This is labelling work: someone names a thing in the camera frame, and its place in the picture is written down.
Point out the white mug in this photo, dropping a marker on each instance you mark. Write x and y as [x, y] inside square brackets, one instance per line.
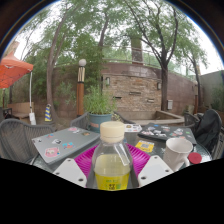
[176, 151]

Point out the wooden lamp post with globe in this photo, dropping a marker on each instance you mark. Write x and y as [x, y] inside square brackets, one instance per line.
[81, 93]

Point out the blue yellow striped cone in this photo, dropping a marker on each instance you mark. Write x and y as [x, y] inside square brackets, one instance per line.
[48, 114]

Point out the white printed leaflet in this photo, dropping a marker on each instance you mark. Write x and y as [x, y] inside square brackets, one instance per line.
[132, 128]

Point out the black jacket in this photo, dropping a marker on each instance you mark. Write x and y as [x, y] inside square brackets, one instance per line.
[208, 128]

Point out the yellow card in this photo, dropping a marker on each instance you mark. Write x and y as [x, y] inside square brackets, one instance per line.
[144, 146]

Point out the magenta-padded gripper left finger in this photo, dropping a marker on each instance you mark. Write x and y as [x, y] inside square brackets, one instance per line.
[70, 171]

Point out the grey laptop with stickers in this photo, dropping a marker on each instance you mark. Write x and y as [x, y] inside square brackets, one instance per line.
[63, 143]

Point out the wall lamp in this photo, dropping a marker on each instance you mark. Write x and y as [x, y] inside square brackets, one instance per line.
[159, 86]
[107, 81]

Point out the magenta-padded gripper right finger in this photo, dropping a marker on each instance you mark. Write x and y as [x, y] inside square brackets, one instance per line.
[155, 170]

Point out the clear bottle with yellow drink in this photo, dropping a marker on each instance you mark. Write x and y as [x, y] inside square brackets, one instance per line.
[111, 173]

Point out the flat round red coaster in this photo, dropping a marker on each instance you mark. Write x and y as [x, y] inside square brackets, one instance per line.
[195, 158]

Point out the tall tree with dark trunk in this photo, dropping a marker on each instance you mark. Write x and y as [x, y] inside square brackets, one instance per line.
[164, 83]

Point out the orange patio umbrella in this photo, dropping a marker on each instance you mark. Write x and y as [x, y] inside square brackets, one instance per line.
[13, 68]

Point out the green plant in teal pot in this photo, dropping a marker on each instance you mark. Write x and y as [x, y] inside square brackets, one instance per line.
[98, 103]

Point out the grey wall box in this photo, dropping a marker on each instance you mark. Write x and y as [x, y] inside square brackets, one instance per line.
[170, 104]

